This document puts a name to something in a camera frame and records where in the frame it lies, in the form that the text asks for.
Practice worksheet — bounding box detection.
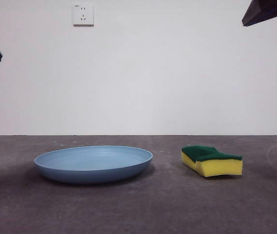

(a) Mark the light blue round plate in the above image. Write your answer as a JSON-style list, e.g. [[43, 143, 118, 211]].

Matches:
[[33, 145, 154, 184]]

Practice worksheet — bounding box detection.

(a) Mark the green and yellow sponge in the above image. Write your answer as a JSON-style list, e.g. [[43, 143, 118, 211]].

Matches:
[[181, 145, 243, 178]]

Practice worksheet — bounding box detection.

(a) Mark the white wall socket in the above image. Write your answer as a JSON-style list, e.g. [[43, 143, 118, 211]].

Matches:
[[73, 3, 95, 27]]

